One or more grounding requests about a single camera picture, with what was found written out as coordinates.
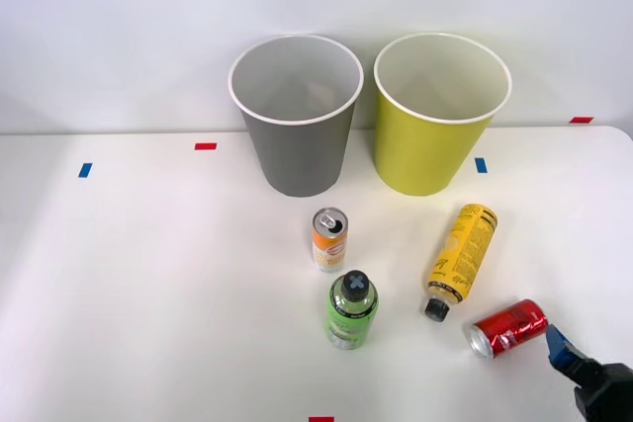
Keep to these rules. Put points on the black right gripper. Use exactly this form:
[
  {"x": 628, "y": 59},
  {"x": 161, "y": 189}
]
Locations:
[{"x": 608, "y": 392}]

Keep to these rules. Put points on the red drink can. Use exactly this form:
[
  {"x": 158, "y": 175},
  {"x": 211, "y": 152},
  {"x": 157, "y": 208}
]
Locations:
[{"x": 514, "y": 325}]

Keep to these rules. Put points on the yellow plastic bottle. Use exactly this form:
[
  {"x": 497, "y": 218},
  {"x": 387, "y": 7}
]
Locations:
[{"x": 462, "y": 254}]

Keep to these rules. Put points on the green plastic bottle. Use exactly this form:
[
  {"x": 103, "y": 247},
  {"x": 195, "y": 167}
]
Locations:
[{"x": 351, "y": 315}]

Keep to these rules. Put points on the yellow-green plastic waste bin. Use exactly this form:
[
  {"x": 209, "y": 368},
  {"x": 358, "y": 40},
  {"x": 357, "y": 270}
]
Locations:
[{"x": 420, "y": 150}]

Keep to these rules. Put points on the orange and white drink can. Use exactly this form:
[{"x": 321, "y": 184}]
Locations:
[{"x": 330, "y": 251}]

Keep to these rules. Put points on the grey plastic waste bin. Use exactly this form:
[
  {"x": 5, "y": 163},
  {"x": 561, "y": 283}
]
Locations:
[{"x": 301, "y": 155}]

